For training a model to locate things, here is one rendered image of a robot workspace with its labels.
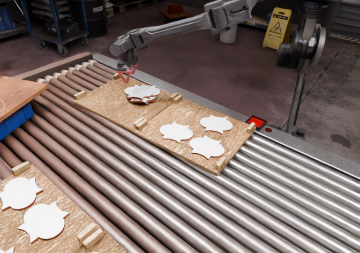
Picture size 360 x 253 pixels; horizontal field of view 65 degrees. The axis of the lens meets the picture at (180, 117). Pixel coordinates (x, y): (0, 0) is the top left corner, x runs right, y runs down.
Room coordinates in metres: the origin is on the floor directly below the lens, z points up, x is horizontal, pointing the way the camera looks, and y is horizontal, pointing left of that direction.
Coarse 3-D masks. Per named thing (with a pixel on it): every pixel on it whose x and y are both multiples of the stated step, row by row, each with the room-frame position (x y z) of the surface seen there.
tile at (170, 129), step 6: (162, 126) 0.98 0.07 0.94; (168, 126) 0.98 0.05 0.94; (174, 126) 0.98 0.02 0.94; (180, 126) 0.99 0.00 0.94; (186, 126) 0.99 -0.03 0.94; (162, 132) 0.94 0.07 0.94; (168, 132) 0.94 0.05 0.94; (174, 132) 0.94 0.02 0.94; (180, 132) 0.94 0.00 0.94; (186, 132) 0.95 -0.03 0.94; (192, 132) 0.95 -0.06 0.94; (168, 138) 0.91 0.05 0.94; (174, 138) 0.90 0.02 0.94; (180, 138) 0.91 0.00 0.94; (186, 138) 0.91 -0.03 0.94
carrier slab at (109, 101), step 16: (112, 80) 1.41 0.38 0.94; (96, 96) 1.23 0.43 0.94; (112, 96) 1.23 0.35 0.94; (160, 96) 1.25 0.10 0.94; (96, 112) 1.09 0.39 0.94; (112, 112) 1.10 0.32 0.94; (128, 112) 1.10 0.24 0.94; (144, 112) 1.10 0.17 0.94; (160, 112) 1.11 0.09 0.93; (128, 128) 0.98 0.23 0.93
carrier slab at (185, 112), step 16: (176, 112) 1.11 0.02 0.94; (192, 112) 1.11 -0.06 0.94; (208, 112) 1.12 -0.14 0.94; (144, 128) 0.98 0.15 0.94; (192, 128) 0.99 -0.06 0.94; (240, 128) 1.00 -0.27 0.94; (160, 144) 0.88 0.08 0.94; (176, 144) 0.88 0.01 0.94; (224, 144) 0.88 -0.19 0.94; (240, 144) 0.89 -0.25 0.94; (192, 160) 0.79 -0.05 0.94; (208, 160) 0.79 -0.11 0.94
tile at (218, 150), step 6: (198, 138) 0.91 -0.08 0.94; (204, 138) 0.91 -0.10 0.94; (192, 144) 0.87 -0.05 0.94; (198, 144) 0.87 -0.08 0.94; (204, 144) 0.87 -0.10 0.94; (210, 144) 0.87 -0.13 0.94; (216, 144) 0.87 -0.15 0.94; (198, 150) 0.84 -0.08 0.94; (204, 150) 0.84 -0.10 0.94; (210, 150) 0.84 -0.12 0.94; (216, 150) 0.84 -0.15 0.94; (222, 150) 0.84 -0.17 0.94; (204, 156) 0.81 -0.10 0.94; (210, 156) 0.80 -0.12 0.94; (216, 156) 0.81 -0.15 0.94
